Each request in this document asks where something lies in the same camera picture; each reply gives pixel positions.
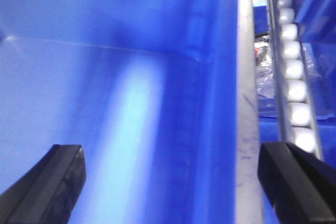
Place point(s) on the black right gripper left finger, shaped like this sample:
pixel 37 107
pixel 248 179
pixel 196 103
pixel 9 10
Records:
pixel 49 191

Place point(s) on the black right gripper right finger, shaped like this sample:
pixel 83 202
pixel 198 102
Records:
pixel 300 187

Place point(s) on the large blue bin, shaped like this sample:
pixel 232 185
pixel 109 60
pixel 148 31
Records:
pixel 147 87
pixel 316 21

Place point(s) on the white roller conveyor track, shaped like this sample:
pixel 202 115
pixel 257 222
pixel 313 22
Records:
pixel 296 116

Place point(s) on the clear plastic bag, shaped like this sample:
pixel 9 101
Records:
pixel 265 84

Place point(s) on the steel guide rail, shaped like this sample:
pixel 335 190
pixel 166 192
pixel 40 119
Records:
pixel 249 203

